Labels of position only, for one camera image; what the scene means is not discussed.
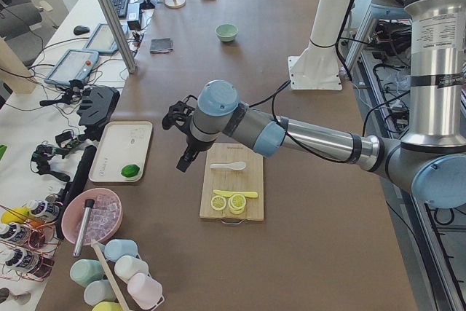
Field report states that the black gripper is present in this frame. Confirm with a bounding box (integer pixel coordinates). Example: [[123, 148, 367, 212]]
[[162, 95, 201, 172]]

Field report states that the light green bowl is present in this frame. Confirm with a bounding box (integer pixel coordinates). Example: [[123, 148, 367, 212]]
[[216, 23, 238, 42]]

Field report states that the pink bowl with ice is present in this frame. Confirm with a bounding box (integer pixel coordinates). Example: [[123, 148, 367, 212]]
[[61, 188, 123, 245]]

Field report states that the bamboo cutting board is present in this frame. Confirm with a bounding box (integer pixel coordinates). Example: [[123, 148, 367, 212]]
[[200, 143, 264, 221]]

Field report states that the lower lemon slice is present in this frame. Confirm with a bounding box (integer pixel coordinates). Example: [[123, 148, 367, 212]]
[[210, 195, 227, 211]]

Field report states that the lemon slice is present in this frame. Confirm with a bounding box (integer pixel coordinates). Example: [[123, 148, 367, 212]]
[[228, 194, 247, 215], [210, 195, 227, 211]]

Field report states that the green lime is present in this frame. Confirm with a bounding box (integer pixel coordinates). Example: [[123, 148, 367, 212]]
[[120, 164, 140, 178]]

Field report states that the upper lemon slice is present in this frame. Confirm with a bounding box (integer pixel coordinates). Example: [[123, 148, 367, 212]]
[[228, 194, 247, 215]]

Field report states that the cream tray with bear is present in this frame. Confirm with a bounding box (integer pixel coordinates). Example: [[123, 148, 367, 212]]
[[88, 121, 153, 184]]

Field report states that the yellow plastic knife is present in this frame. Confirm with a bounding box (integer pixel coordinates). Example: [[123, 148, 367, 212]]
[[213, 189, 258, 199]]

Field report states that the grey folded cloth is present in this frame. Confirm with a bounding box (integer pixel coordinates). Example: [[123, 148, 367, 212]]
[[149, 38, 173, 54]]

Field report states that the black tube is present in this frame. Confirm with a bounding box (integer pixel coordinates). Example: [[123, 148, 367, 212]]
[[55, 145, 97, 240]]

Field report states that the steel muddler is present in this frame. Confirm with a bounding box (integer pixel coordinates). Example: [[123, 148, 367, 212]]
[[72, 199, 95, 258]]

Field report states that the blue cup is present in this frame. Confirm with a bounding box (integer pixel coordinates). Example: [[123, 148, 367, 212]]
[[104, 239, 138, 262]]

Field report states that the white cup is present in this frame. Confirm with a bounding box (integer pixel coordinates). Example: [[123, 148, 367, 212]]
[[114, 255, 149, 283]]

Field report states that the teach pendant far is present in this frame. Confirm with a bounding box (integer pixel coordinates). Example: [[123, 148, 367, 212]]
[[84, 23, 118, 55]]

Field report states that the teach pendant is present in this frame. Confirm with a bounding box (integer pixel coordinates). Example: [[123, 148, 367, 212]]
[[44, 50, 100, 87], [84, 23, 118, 55]]

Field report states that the teach pendant near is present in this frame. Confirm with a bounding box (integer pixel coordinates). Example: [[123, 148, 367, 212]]
[[44, 50, 100, 87]]

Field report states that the pink cup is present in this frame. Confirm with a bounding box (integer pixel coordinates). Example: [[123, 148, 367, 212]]
[[127, 272, 165, 310]]

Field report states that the computer mouse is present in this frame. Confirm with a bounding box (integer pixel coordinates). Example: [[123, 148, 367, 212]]
[[73, 25, 90, 36]]

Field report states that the wooden stick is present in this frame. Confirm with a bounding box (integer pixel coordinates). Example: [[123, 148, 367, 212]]
[[91, 240, 130, 311]]

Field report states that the sauce bottle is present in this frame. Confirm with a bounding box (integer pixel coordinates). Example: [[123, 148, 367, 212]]
[[25, 200, 60, 223]]

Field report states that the green cup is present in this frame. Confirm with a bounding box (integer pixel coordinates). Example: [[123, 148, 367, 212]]
[[69, 259, 105, 288]]

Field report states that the yellow cup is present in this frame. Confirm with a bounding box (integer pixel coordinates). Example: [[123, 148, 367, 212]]
[[92, 301, 123, 311]]

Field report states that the yellow lemon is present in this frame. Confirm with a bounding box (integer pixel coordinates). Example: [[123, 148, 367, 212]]
[[1, 207, 30, 224]]

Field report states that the grey office chair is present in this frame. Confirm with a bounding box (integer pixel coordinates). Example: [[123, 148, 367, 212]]
[[1, 0, 53, 66]]

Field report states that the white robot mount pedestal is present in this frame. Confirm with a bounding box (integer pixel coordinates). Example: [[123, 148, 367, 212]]
[[288, 0, 351, 90]]

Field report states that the aluminium frame post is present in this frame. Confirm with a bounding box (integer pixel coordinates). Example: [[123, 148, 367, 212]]
[[98, 0, 137, 74]]

